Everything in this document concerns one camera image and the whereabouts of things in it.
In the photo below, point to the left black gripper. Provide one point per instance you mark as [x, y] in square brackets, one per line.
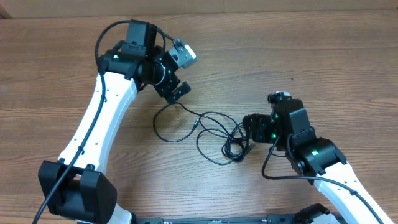
[165, 89]

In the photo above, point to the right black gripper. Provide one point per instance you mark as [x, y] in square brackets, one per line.
[257, 131]

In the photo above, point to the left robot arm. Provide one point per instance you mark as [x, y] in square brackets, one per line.
[75, 186]

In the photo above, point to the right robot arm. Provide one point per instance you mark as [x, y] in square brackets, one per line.
[315, 159]

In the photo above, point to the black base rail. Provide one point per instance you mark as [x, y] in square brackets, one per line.
[270, 219]

